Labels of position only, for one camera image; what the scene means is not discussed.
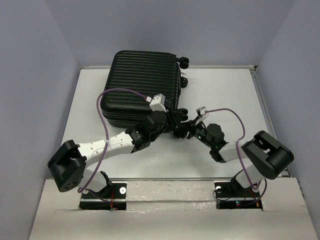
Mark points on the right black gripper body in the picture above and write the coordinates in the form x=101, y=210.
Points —
x=200, y=134

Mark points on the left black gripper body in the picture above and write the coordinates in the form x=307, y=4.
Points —
x=165, y=127

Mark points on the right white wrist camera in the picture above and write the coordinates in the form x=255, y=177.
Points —
x=201, y=114

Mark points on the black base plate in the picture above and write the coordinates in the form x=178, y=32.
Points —
x=112, y=199
x=228, y=196

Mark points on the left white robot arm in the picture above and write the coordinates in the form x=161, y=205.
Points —
x=69, y=165

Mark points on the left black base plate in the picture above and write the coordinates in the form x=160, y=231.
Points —
x=112, y=199

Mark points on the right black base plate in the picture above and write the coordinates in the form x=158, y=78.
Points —
x=228, y=196

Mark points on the black hard-shell suitcase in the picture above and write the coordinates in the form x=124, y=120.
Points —
x=135, y=75

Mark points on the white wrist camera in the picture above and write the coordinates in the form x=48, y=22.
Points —
x=201, y=114
x=158, y=103

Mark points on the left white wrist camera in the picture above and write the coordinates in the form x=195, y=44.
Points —
x=158, y=103

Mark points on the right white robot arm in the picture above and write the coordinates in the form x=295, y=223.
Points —
x=267, y=155

